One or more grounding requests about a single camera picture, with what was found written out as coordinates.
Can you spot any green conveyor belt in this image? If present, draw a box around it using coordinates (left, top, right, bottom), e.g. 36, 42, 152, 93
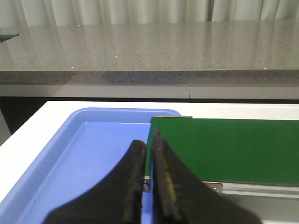
145, 116, 299, 187

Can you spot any blue plastic tray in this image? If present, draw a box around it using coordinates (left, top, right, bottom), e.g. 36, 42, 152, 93
0, 108, 178, 224

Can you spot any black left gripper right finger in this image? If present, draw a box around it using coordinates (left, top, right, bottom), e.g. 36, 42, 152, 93
151, 128, 261, 224

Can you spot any grey pleated curtain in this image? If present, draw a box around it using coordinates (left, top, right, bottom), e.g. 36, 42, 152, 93
0, 0, 299, 28

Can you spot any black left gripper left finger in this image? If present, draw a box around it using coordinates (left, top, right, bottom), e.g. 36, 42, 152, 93
44, 140, 146, 224

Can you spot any aluminium conveyor frame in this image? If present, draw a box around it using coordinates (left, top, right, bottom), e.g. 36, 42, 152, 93
142, 115, 299, 199

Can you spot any grey stone countertop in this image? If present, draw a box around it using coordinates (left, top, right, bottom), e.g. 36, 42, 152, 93
0, 20, 299, 99

